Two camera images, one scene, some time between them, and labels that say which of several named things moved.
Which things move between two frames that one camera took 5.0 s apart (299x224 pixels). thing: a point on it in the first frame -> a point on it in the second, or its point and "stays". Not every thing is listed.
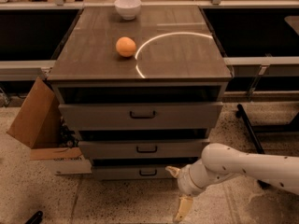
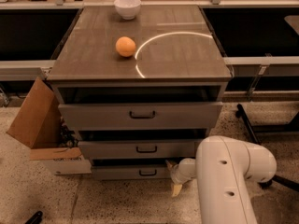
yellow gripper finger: (185, 204) -> (177, 189)
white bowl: (128, 7) stays
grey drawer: (154, 173) stays
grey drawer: (142, 148) stays
